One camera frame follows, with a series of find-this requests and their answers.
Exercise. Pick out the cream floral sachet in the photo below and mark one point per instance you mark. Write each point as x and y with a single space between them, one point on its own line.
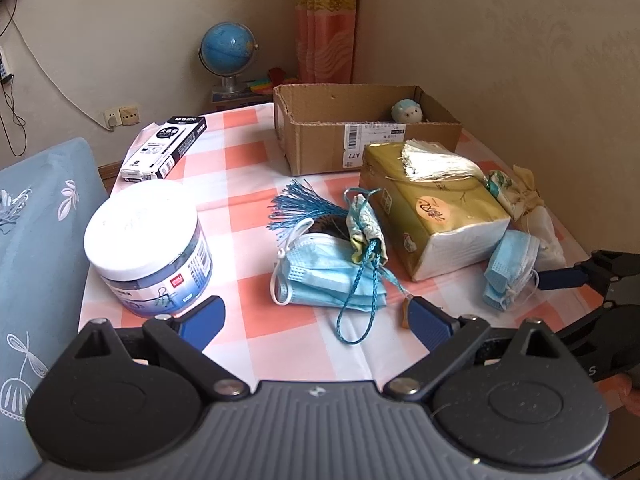
505 190

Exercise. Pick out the black and white pen box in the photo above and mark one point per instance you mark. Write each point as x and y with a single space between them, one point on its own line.
165 145

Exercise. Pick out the brown cardboard box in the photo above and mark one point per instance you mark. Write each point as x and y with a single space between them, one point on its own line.
315 145

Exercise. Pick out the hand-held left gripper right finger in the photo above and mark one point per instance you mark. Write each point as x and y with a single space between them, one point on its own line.
427 322

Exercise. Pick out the white-lidded clear jar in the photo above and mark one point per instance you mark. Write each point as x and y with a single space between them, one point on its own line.
145 240

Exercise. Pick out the rainbow pop toy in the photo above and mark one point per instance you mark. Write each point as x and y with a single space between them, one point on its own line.
260 83

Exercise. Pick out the blue round plush toy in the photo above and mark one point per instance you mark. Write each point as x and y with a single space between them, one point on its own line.
407 111

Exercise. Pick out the white towel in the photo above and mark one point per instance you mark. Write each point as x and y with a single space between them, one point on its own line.
542 232

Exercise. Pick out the red paper object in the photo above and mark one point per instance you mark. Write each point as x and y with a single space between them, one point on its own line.
279 74

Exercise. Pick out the blue tassel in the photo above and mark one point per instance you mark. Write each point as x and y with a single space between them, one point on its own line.
300 207

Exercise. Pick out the beige wall outlet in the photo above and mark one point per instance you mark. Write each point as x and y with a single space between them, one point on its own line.
130 114

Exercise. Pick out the pink patterned curtain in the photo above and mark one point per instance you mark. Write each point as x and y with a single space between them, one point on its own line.
325 20

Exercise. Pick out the yellow-green tissue pack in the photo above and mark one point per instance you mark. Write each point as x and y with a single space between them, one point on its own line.
450 220

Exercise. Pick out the person's right hand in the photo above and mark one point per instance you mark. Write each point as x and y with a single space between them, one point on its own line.
631 394

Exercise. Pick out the blue embroidered bed sheet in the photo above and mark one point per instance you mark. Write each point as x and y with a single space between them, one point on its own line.
40 240

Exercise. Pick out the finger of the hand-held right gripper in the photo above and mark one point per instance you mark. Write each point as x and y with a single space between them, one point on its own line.
600 320
562 278

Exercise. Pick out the white power strip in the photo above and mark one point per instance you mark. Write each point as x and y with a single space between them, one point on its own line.
5 65

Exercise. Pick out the blue face mask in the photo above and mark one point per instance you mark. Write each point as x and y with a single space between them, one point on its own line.
510 260
320 275

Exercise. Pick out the white wall outlet with plug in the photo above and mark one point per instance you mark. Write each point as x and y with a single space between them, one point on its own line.
112 118

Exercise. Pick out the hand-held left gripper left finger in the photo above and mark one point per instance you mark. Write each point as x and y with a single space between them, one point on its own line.
205 317

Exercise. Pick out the blue desk globe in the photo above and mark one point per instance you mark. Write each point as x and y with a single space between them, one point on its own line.
227 47

